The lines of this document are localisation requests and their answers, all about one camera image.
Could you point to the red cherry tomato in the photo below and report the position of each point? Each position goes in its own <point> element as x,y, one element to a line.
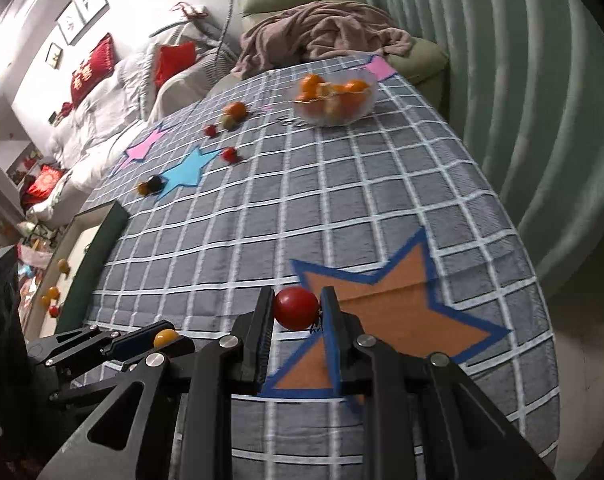
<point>296,308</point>
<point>211,130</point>
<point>229,154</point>

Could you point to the red printed pillow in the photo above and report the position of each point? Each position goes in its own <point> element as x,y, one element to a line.
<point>92,67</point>

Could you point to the plain red pillow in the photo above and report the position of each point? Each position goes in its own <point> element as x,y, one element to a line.
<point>174,62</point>

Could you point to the dark purple plum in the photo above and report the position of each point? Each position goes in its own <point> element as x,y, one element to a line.
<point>155,183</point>

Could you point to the clear glass bowl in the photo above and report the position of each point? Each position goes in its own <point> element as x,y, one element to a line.
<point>337,110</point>

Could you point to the pale green curtain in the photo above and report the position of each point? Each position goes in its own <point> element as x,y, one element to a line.
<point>506,85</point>

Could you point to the white covered sofa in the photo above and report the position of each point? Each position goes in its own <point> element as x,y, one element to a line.
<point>117,110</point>

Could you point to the orange kumquat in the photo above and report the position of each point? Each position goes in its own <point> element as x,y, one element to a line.
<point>164,337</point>
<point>143,188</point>
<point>53,292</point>

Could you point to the small framed wall picture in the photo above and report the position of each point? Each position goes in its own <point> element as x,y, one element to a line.
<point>55,55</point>

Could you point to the shallow cardboard box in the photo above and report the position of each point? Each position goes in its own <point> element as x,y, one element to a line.
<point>94,255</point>

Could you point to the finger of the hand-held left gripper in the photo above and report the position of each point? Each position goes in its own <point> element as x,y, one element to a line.
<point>132,342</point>
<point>72,342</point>

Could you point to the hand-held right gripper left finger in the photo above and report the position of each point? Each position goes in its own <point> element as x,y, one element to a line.
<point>254,345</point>

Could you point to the pink fleece blanket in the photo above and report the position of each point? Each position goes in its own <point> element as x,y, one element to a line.
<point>322,30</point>

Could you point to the small orange tangerine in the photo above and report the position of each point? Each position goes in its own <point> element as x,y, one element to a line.
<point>237,109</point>

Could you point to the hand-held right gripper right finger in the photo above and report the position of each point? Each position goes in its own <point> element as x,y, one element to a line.
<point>334,355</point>

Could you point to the white wall shelf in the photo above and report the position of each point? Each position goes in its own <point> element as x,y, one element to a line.
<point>24,162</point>

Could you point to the red patterned pillow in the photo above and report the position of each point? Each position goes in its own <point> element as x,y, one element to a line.
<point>44,182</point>

